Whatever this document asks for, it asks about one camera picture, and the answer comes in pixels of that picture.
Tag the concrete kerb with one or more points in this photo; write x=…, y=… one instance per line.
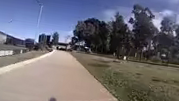
x=4, y=70

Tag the tall dark building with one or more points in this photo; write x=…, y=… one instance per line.
x=43, y=38

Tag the pale concrete path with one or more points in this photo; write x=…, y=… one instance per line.
x=59, y=79

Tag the grass field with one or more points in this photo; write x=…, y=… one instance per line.
x=140, y=84

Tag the row of trees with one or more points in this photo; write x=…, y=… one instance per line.
x=130, y=35

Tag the grass strip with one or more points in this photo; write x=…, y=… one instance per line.
x=5, y=60

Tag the low building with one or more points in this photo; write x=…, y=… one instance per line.
x=61, y=45

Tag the street lamp pole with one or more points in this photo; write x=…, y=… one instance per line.
x=38, y=22

